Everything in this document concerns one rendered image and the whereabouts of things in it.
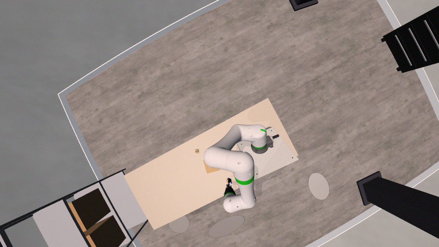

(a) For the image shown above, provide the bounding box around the tan mat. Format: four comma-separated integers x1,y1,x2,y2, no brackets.
203,160,220,173

